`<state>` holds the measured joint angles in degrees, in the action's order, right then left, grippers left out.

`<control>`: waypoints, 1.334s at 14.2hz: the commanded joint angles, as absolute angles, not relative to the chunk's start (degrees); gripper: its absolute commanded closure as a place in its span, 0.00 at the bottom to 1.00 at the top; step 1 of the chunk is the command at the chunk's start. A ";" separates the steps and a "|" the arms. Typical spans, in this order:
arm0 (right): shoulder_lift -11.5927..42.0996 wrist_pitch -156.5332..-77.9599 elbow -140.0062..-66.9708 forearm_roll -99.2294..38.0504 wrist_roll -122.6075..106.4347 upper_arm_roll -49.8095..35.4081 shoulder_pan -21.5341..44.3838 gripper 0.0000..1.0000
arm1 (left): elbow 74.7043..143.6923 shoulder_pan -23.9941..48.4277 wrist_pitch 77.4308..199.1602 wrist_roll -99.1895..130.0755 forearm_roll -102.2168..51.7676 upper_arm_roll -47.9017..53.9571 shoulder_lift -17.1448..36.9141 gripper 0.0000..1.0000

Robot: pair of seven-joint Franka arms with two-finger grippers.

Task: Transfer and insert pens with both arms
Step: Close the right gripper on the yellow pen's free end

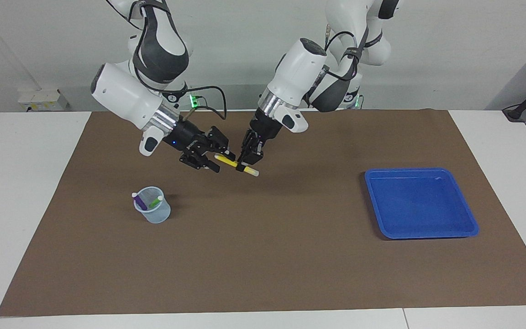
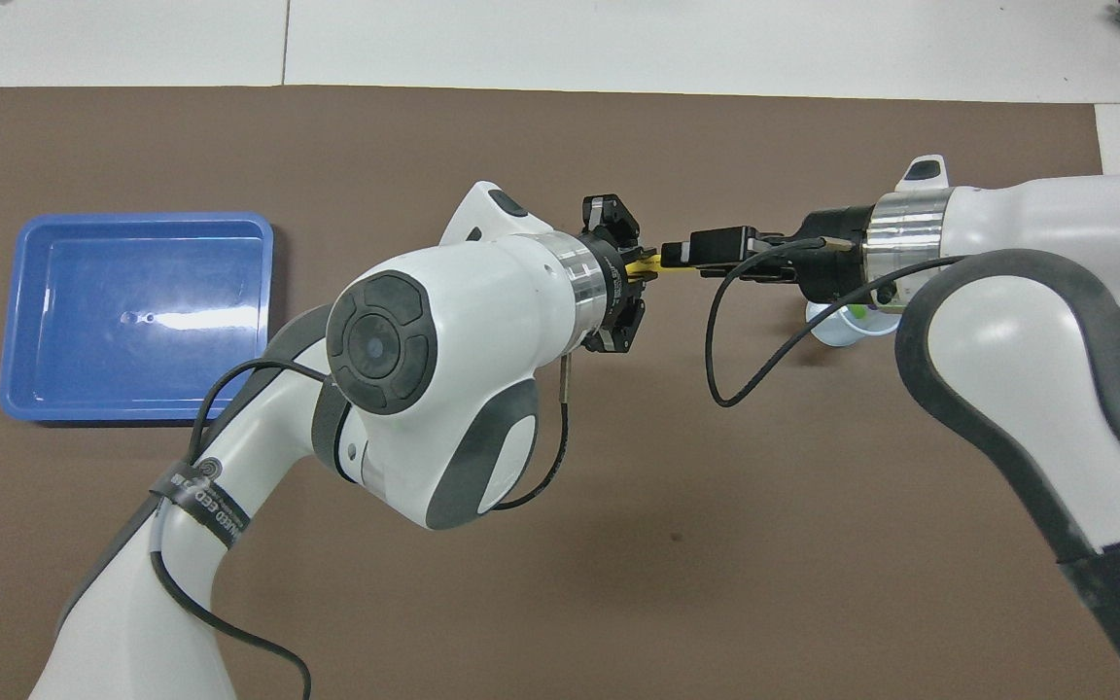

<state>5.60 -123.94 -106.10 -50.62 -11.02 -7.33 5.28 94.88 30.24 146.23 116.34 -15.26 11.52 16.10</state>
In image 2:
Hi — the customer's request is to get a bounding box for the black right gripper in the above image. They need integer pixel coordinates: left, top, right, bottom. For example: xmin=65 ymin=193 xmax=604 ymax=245
xmin=686 ymin=204 xmax=877 ymax=304

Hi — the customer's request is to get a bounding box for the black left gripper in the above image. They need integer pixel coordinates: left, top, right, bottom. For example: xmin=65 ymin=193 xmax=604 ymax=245
xmin=580 ymin=193 xmax=804 ymax=355

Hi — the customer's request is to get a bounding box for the yellow marker pen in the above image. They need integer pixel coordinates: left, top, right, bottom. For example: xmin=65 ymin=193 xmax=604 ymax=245
xmin=624 ymin=255 xmax=689 ymax=280

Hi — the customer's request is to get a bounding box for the translucent plastic cup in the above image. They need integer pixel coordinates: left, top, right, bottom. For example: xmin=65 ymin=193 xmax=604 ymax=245
xmin=806 ymin=299 xmax=901 ymax=348

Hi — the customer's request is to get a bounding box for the brown table mat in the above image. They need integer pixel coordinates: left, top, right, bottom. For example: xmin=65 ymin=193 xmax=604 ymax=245
xmin=0 ymin=86 xmax=1120 ymax=700

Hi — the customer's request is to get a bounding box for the blue plastic tray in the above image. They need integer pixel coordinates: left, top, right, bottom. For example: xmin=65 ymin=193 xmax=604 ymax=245
xmin=0 ymin=212 xmax=275 ymax=424

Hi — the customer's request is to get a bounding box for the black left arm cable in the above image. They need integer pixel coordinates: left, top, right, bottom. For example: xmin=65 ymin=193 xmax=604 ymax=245
xmin=150 ymin=355 xmax=573 ymax=700

